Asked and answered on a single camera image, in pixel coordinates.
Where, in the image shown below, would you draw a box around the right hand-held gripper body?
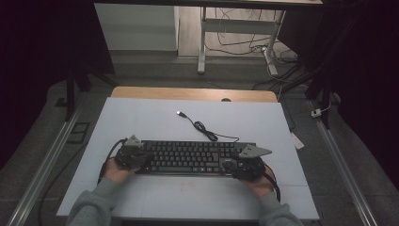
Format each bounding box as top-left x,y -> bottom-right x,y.
234,144 -> 273,182

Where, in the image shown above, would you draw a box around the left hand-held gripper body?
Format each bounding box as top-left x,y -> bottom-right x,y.
115,135 -> 145,171

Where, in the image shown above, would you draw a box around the black keyboard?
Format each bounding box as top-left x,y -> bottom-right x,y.
136,139 -> 262,177

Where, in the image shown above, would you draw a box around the person's left hand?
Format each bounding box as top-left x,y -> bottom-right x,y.
103,159 -> 140,185

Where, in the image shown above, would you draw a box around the white board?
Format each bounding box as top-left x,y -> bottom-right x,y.
56,97 -> 320,220

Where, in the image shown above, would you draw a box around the white tag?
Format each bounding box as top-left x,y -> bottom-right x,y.
290,132 -> 305,150

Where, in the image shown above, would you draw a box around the black stand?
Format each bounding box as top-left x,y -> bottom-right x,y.
64,56 -> 117,121
281,56 -> 333,130

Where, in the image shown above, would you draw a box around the white cabinet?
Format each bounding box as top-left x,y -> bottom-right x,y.
94,3 -> 180,52

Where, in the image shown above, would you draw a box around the white-legged desk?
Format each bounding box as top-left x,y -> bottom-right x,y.
93,0 -> 324,76

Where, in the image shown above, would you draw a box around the black curtain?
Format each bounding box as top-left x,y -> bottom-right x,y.
277,0 -> 399,192
0,0 -> 116,170

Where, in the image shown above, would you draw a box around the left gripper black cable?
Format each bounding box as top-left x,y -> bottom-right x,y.
97,137 -> 129,185

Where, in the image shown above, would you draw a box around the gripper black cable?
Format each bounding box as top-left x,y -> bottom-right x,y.
263,163 -> 281,202
97,137 -> 129,185

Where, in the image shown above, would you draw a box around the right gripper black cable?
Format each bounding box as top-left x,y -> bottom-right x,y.
263,163 -> 281,202

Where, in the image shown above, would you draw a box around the black keyboard USB cable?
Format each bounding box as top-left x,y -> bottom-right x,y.
176,110 -> 240,143

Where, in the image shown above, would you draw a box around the black floor cable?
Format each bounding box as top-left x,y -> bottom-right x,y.
38,142 -> 89,226

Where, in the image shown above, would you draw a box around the aluminium rail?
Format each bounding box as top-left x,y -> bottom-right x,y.
6,103 -> 86,226
309,100 -> 379,226

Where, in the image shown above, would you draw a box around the tangle of floor cables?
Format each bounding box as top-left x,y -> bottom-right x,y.
205,8 -> 299,92

